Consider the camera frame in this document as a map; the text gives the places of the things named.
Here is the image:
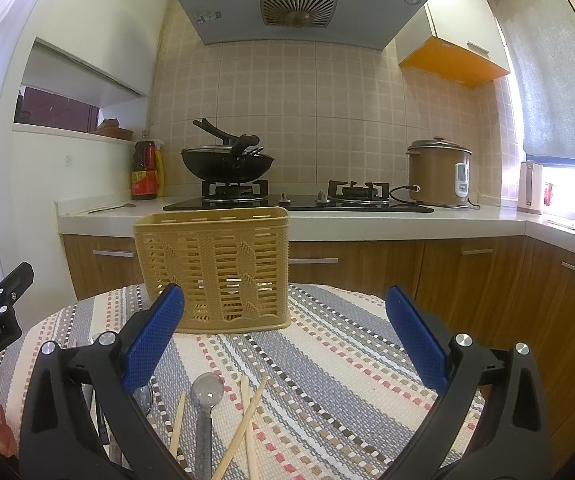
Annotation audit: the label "wooden chopstick short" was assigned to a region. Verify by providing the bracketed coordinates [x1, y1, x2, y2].
[168, 393, 186, 458]

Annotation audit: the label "wooden base cabinets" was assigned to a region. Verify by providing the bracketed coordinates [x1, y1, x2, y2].
[62, 233, 575, 470]

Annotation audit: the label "striped woven table mat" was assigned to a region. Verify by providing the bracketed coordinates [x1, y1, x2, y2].
[0, 283, 486, 480]

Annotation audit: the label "beige plastic utensil basket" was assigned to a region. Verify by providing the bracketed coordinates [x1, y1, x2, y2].
[132, 207, 291, 334]

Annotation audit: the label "black gas stove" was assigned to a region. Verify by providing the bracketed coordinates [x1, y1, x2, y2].
[163, 180, 434, 214]

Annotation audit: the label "brown rice cooker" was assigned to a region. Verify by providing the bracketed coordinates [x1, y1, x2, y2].
[407, 138, 473, 208]

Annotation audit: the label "red sauce bottle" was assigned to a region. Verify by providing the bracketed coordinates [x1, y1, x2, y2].
[130, 140, 160, 200]

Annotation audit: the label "yellow bottle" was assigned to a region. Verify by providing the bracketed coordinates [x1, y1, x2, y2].
[153, 140, 165, 197]

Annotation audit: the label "white kettle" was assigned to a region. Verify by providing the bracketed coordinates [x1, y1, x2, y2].
[517, 160, 545, 214]

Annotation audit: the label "black wok with lid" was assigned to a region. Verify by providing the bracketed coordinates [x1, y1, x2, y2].
[180, 118, 274, 184]

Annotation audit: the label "window roller blind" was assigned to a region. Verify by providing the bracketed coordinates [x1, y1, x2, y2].
[490, 0, 575, 164]

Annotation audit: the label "white orange wall cabinet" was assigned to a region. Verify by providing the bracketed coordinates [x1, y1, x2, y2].
[395, 0, 510, 88]

